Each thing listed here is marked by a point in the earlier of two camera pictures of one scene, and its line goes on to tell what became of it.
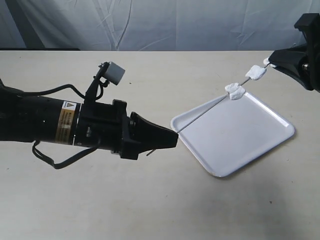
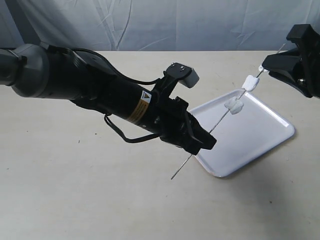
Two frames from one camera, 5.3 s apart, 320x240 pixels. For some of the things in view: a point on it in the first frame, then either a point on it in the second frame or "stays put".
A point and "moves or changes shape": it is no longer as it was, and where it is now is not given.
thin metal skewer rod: [203, 112] to [219, 121]
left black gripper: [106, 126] to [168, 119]
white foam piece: [256, 72] to [251, 83]
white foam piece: [235, 90] to [234, 105]
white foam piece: [266, 61] moves or changes shape
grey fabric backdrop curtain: [152, 25] stays put
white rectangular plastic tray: [226, 133] stays put
